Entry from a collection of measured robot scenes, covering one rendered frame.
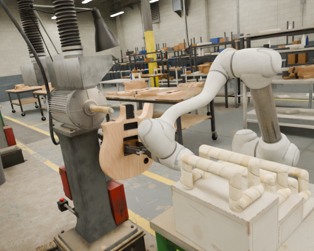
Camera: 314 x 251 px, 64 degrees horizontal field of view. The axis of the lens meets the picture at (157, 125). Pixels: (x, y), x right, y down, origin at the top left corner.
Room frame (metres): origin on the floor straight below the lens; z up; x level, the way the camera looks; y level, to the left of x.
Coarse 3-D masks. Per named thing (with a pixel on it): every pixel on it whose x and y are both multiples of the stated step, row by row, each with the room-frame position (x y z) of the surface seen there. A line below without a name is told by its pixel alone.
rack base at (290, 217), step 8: (288, 200) 0.68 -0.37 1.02; (296, 200) 0.67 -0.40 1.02; (280, 208) 0.64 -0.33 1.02; (288, 208) 0.64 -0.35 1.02; (296, 208) 0.65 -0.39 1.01; (280, 216) 0.61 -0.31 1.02; (288, 216) 0.62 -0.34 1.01; (296, 216) 0.65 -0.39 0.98; (280, 224) 0.59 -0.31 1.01; (288, 224) 0.62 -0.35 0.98; (296, 224) 0.65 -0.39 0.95; (280, 232) 0.59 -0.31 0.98; (288, 232) 0.62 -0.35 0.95; (280, 240) 0.59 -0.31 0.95
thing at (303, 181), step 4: (300, 176) 0.79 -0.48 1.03; (304, 176) 0.78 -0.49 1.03; (308, 176) 0.78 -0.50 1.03; (300, 180) 0.79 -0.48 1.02; (304, 180) 0.78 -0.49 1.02; (308, 180) 0.79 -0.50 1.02; (300, 184) 0.79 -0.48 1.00; (304, 184) 0.78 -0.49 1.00; (300, 188) 0.79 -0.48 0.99; (304, 188) 0.78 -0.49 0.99
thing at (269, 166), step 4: (260, 160) 0.75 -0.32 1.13; (264, 160) 0.74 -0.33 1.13; (260, 164) 0.74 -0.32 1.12; (264, 164) 0.73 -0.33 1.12; (268, 164) 0.72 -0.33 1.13; (272, 164) 0.72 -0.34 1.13; (276, 164) 0.71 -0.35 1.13; (280, 164) 0.70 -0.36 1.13; (260, 168) 0.75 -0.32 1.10; (264, 168) 0.73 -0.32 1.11; (268, 168) 0.72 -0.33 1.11; (272, 168) 0.71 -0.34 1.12; (276, 168) 0.70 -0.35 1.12; (280, 168) 0.69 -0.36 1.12; (284, 168) 0.69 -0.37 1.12; (276, 172) 0.70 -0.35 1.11
